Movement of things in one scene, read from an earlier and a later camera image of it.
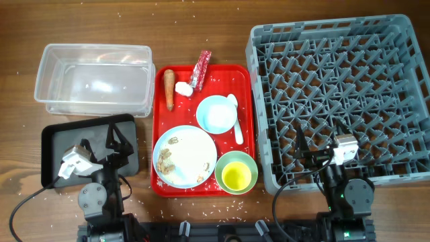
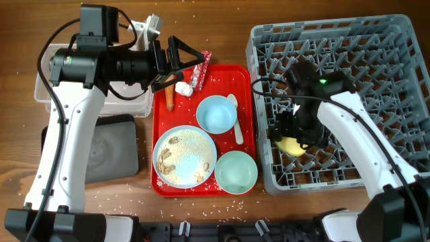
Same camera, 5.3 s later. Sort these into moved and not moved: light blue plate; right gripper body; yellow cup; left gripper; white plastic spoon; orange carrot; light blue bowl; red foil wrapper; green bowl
Moved: right gripper body; left gripper; yellow cup
Not moved: light blue plate; green bowl; light blue bowl; red foil wrapper; white plastic spoon; orange carrot
